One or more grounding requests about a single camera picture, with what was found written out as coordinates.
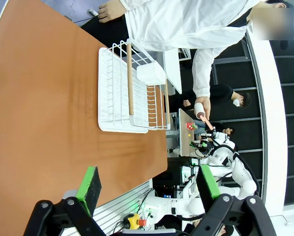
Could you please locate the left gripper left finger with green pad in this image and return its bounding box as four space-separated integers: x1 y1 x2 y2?
23 166 105 236

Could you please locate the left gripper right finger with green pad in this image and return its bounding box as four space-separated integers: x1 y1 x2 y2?
191 164 277 236

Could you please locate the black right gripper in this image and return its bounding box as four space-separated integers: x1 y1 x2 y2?
190 136 214 157

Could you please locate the pink-handled lint roller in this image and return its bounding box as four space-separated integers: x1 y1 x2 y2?
193 102 216 131

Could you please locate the person's right forearm, white sleeve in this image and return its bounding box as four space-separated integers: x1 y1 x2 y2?
119 0 147 18

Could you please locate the person's left forearm, white sleeve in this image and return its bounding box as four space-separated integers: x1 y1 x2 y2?
192 48 230 99

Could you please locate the person's left hand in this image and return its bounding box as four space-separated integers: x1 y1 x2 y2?
195 96 212 121

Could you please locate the person's right hand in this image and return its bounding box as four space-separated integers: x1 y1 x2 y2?
98 0 127 24

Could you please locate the light wooden background table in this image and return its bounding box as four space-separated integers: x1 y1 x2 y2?
178 108 198 157

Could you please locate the seated person in background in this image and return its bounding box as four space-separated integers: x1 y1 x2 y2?
210 122 236 139

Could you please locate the yellow emergency stop button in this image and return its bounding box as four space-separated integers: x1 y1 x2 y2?
125 213 147 229

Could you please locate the masked person in black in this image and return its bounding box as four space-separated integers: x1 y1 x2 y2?
182 84 252 116

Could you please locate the large white table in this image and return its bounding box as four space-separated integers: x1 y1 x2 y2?
163 48 182 94

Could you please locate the white plastic cutlery holder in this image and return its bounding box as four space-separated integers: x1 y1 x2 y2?
136 62 167 87

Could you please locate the white plastic drain tray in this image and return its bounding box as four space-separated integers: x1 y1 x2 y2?
98 47 149 134

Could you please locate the person in white jacket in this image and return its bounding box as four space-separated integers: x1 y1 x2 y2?
81 0 294 57

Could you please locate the aluminium profile frame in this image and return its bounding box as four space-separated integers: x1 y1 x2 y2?
59 178 154 236

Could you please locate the white wire dish rack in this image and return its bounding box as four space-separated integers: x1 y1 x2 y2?
111 38 171 131

